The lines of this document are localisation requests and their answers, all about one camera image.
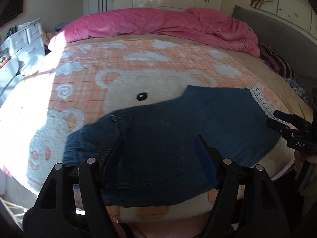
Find blue denim pants lace hem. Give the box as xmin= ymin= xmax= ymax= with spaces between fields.
xmin=63 ymin=86 xmax=280 ymax=207

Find right hand red nails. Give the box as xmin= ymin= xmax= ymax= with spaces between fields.
xmin=293 ymin=151 xmax=316 ymax=174

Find blue floral cloth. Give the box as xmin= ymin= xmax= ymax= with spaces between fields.
xmin=284 ymin=77 xmax=308 ymax=104

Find purple striped pillow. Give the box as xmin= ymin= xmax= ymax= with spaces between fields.
xmin=258 ymin=43 xmax=296 ymax=80

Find grey quilted headboard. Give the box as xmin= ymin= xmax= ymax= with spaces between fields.
xmin=232 ymin=5 xmax=317 ymax=101

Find peach bear pattern blanket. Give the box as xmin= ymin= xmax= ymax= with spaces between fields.
xmin=26 ymin=37 xmax=293 ymax=225

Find pink duvet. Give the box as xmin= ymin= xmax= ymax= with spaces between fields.
xmin=48 ymin=8 xmax=260 ymax=58

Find white drawer cabinet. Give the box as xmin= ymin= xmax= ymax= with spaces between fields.
xmin=2 ymin=19 xmax=45 ymax=75

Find floral wall painting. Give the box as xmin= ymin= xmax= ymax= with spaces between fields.
xmin=250 ymin=0 xmax=316 ymax=37

